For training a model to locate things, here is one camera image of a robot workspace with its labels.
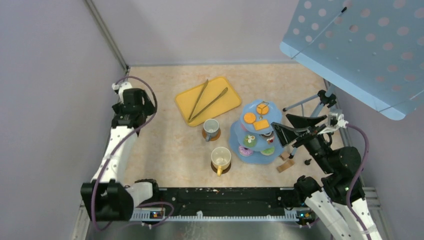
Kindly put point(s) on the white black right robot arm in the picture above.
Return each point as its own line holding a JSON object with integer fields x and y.
{"x": 340, "y": 202}

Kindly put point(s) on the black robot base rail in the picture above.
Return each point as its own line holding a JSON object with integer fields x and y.
{"x": 228, "y": 201}

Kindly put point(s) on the round orange biscuit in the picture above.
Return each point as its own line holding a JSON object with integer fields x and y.
{"x": 262, "y": 108}
{"x": 249, "y": 118}

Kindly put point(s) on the yellow serving tray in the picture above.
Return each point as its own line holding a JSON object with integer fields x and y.
{"x": 200, "y": 103}

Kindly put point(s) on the small wooden block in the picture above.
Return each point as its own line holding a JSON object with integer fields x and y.
{"x": 285, "y": 155}

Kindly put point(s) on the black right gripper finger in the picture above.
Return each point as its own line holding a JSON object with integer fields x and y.
{"x": 296, "y": 136}
{"x": 301, "y": 122}

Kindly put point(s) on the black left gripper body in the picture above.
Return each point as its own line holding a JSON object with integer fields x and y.
{"x": 147, "y": 109}

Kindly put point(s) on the grey mug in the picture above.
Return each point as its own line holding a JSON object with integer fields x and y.
{"x": 211, "y": 123}

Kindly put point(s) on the light brown round coaster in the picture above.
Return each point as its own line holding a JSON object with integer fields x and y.
{"x": 211, "y": 134}

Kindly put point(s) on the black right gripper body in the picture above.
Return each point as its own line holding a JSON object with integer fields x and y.
{"x": 311, "y": 135}

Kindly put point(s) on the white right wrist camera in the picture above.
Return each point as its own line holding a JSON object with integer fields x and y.
{"x": 335, "y": 121}

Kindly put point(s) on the blue perforated board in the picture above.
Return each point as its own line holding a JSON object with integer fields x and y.
{"x": 371, "y": 49}

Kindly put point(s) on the yellow cup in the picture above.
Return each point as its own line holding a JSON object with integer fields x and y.
{"x": 221, "y": 156}

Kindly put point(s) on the blue three-tier cake stand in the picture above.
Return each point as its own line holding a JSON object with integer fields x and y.
{"x": 239, "y": 129}

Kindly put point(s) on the dark brown round coaster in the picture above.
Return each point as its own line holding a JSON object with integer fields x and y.
{"x": 220, "y": 169}

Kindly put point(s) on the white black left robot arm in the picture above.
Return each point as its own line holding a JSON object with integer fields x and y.
{"x": 105, "y": 197}

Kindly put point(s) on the small black knob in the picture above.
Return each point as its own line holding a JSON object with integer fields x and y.
{"x": 307, "y": 162}

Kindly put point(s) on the green frosted donut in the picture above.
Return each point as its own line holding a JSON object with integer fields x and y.
{"x": 268, "y": 151}

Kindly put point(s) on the white cable duct strip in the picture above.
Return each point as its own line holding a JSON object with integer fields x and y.
{"x": 145, "y": 216}

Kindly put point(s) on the purple frosted donut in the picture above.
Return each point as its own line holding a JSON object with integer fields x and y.
{"x": 244, "y": 151}

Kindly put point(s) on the square orange biscuit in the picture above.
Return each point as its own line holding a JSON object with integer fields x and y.
{"x": 261, "y": 124}

